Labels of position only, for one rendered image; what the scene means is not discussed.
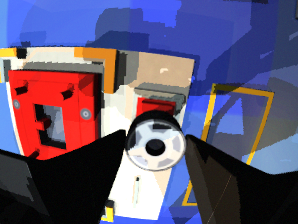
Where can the yellow rectangular outline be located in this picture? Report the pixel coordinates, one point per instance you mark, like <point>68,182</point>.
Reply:
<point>209,113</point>

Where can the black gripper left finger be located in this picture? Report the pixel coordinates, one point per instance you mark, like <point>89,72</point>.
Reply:
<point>68,189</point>

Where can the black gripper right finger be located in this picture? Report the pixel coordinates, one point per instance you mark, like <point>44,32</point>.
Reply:
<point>229,191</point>

